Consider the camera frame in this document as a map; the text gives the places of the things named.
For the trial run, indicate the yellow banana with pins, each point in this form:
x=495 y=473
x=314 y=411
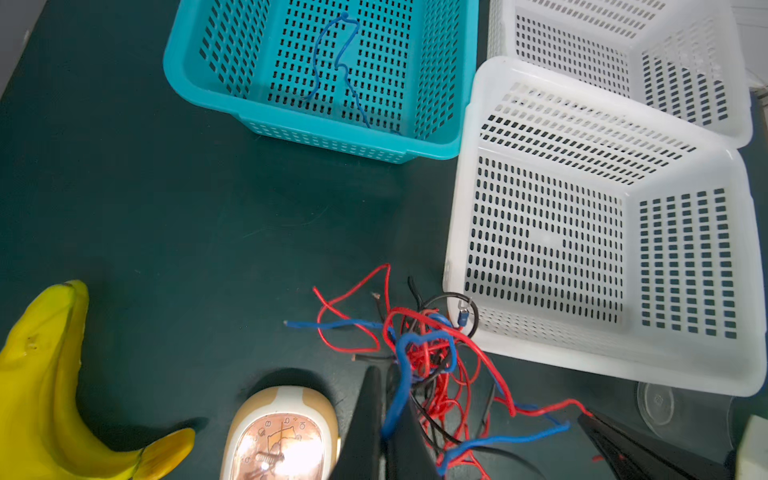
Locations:
x=43 y=435

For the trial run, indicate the white basket far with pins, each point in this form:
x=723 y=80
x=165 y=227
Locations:
x=681 y=57

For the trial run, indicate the white basket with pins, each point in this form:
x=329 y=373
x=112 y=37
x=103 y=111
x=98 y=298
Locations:
x=681 y=57
x=598 y=234

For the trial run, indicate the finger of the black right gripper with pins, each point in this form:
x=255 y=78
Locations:
x=634 y=455

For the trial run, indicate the teal plastic basket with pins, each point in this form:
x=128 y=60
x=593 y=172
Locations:
x=381 y=79

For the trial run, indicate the white basket near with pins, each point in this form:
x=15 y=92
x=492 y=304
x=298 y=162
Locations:
x=598 y=234

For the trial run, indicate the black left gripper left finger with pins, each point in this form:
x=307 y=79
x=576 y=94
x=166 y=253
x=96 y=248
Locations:
x=360 y=454

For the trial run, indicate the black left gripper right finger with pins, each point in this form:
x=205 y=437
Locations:
x=405 y=451

